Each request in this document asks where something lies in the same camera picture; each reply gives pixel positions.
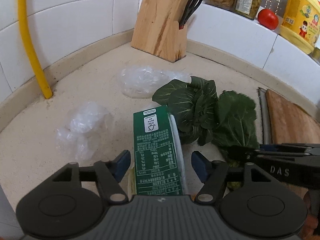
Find clear plastic bag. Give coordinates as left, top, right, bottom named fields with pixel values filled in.
left=55, top=102, right=113, bottom=162
left=118, top=66, right=191, bottom=99

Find green milk carton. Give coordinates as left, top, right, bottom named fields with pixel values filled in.
left=133, top=106, right=188, bottom=196

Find dark green leafy vegetable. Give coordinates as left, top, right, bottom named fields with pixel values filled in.
left=152, top=76, right=219, bottom=146

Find black kitchen scissors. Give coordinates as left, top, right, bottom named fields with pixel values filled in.
left=179, top=0, right=203, bottom=30

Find wooden cutting board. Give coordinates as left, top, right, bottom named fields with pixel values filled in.
left=266, top=89, right=319, bottom=144

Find large dark green leaf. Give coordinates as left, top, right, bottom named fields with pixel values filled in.
left=212, top=90, right=259, bottom=162

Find yellow oil bottle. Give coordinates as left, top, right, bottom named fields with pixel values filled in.
left=280, top=0, right=319, bottom=54

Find red tomato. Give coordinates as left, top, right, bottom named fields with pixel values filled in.
left=258, top=9, right=279, bottom=30

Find wooden knife block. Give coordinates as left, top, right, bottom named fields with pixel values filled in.
left=131, top=0, right=188, bottom=62

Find glass jar orange lid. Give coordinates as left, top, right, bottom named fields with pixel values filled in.
left=234, top=0, right=261, bottom=20

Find yellow gas pipe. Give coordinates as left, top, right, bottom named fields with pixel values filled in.
left=17, top=0, right=53, bottom=99

